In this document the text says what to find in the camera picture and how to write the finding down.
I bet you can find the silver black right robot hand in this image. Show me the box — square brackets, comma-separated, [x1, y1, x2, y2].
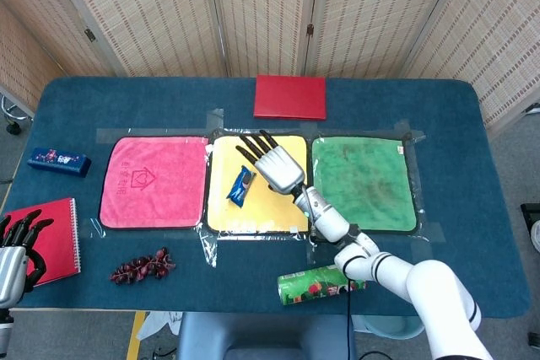
[235, 129, 308, 196]

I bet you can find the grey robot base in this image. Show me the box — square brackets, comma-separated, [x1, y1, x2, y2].
[175, 312, 358, 360]

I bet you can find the pink towel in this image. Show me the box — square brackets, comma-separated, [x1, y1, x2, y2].
[99, 136, 210, 231]

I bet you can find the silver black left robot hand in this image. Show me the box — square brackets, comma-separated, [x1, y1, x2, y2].
[0, 208, 56, 310]

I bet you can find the red folded cloth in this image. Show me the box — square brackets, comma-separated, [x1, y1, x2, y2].
[253, 74, 328, 121]

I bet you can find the red spiral notebook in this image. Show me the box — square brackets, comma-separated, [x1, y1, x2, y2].
[3, 196, 83, 287]

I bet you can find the clear tape strip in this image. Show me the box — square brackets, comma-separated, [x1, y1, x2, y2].
[197, 224, 219, 269]
[305, 228, 339, 265]

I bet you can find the chrome stool base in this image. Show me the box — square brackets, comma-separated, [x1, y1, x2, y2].
[0, 94, 35, 136]

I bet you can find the yellow towel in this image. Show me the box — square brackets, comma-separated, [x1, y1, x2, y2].
[206, 133, 312, 235]

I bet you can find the dark red grape bunch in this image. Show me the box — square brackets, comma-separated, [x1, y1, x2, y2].
[110, 246, 177, 286]

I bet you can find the woven folding screen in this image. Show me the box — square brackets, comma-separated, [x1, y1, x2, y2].
[0, 0, 540, 130]

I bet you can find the green Pringles can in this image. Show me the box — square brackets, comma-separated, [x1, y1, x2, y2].
[277, 263, 368, 307]

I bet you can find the light blue bin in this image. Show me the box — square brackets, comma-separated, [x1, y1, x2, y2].
[361, 314, 426, 341]

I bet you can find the blue carpet table cover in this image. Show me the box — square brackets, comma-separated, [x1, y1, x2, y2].
[1, 76, 532, 320]

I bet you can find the white crumpled paper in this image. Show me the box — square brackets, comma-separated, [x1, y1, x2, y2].
[136, 310, 185, 341]

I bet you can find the blue snack packet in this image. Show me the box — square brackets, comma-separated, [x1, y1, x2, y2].
[226, 165, 257, 209]

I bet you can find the dark blue printed box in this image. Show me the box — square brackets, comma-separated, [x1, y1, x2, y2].
[26, 147, 93, 178]

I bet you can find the black cable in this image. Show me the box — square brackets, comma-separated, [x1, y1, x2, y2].
[343, 267, 354, 360]

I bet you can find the green towel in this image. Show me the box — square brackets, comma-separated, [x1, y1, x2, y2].
[310, 136, 420, 235]

